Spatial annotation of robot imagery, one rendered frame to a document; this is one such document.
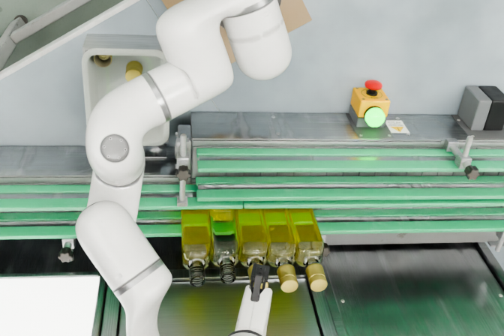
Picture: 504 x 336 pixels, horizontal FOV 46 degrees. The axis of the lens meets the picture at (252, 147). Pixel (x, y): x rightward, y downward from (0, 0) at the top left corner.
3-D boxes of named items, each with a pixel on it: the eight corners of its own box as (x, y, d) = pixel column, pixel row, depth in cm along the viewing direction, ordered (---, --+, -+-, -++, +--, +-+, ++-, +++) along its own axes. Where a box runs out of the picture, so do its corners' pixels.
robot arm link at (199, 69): (160, 108, 100) (120, 22, 92) (278, 47, 106) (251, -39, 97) (178, 128, 93) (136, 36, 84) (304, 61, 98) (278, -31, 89)
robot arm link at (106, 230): (204, 226, 88) (196, 229, 102) (123, 111, 89) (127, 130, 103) (110, 294, 84) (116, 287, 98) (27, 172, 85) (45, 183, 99)
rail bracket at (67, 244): (67, 236, 136) (57, 277, 124) (64, 212, 132) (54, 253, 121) (85, 235, 136) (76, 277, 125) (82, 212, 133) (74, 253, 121)
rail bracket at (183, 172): (175, 184, 130) (175, 220, 120) (175, 117, 122) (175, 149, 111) (188, 184, 131) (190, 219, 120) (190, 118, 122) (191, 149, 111)
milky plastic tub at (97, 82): (92, 126, 135) (88, 146, 128) (85, 33, 123) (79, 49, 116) (169, 127, 137) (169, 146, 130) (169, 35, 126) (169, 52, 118)
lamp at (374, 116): (361, 123, 135) (365, 130, 132) (365, 105, 132) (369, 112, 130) (380, 123, 135) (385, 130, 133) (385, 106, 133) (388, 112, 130)
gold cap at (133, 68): (125, 60, 126) (124, 68, 122) (142, 61, 126) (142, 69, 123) (126, 75, 128) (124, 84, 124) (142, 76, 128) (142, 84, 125)
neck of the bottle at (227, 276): (218, 267, 117) (220, 284, 113) (219, 256, 115) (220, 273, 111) (233, 267, 117) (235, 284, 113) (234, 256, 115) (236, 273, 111)
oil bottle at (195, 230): (181, 208, 135) (181, 275, 117) (181, 188, 132) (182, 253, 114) (205, 208, 135) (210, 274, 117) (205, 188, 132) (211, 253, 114)
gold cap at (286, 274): (276, 277, 117) (279, 293, 113) (277, 263, 115) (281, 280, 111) (293, 277, 117) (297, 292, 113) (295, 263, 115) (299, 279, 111)
